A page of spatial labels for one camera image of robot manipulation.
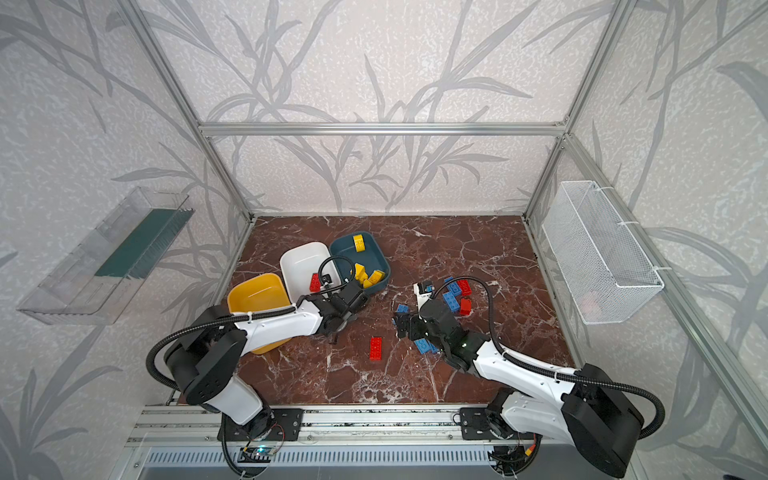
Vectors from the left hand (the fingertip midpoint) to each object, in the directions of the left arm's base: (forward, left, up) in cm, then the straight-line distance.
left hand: (349, 302), depth 92 cm
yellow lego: (+24, 0, -1) cm, 25 cm away
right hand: (-4, -18, +8) cm, 20 cm away
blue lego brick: (-1, -16, -3) cm, 16 cm away
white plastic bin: (+16, +20, -4) cm, 26 cm away
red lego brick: (-14, -9, -1) cm, 16 cm away
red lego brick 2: (+8, +13, -3) cm, 16 cm away
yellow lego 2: (+10, -2, +1) cm, 11 cm away
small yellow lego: (+10, -8, -1) cm, 13 cm away
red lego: (+2, -37, -3) cm, 37 cm away
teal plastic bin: (+20, -6, -4) cm, 21 cm away
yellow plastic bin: (+5, +30, -5) cm, 31 cm away
